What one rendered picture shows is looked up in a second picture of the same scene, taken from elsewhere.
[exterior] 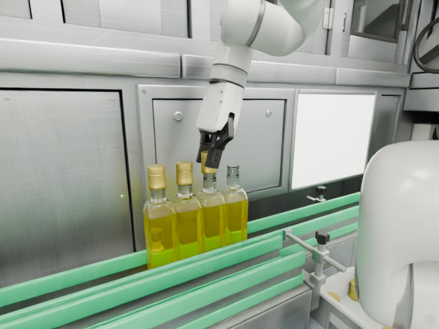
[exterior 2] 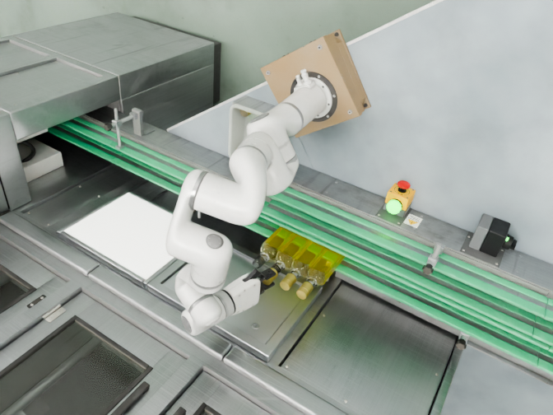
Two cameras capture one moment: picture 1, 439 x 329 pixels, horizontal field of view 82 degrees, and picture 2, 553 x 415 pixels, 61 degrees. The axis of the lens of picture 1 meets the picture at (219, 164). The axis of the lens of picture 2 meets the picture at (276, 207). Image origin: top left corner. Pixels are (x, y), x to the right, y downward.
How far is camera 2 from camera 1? 97 cm
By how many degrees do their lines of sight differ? 32
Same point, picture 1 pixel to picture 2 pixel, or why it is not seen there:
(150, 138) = (284, 326)
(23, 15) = not seen: outside the picture
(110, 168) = (318, 333)
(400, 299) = (294, 161)
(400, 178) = (281, 186)
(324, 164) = (162, 225)
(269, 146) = not seen: hidden behind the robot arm
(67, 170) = (343, 348)
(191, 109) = (243, 324)
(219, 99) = (243, 292)
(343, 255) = (223, 167)
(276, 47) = not seen: hidden behind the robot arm
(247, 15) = (211, 302)
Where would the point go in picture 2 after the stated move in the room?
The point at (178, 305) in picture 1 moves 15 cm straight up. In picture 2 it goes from (342, 225) to (320, 251)
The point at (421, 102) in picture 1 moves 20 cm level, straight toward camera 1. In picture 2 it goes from (20, 190) to (48, 190)
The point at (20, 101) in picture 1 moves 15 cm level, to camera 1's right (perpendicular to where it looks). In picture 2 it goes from (340, 395) to (302, 356)
